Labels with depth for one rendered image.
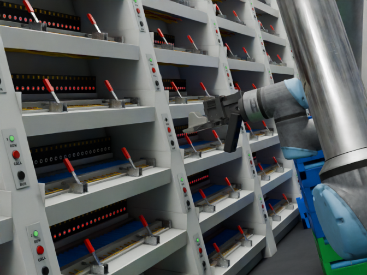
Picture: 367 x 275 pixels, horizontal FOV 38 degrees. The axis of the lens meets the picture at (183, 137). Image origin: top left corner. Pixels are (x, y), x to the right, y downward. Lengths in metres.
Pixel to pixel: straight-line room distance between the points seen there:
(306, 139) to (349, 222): 0.53
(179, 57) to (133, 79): 0.31
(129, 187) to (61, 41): 0.42
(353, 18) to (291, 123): 0.33
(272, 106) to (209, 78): 0.90
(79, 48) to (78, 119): 0.20
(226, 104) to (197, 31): 0.88
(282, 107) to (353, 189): 0.53
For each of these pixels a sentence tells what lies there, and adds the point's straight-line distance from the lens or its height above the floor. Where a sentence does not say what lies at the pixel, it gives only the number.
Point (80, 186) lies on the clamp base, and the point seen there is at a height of 0.51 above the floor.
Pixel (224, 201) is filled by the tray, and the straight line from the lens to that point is 2.10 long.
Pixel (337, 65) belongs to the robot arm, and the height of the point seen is 0.61.
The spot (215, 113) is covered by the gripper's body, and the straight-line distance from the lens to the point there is 1.55.
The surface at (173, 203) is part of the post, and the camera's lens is 1.69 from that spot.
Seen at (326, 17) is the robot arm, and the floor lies 0.71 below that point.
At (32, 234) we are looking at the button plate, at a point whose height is 0.44.
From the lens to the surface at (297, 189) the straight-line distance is 3.01.
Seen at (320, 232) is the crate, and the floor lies 0.18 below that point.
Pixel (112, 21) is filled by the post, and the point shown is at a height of 0.99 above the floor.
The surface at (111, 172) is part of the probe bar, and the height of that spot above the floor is 0.52.
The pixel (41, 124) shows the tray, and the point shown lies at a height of 0.66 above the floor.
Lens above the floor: 0.53
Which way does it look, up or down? 2 degrees up
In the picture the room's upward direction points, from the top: 15 degrees counter-clockwise
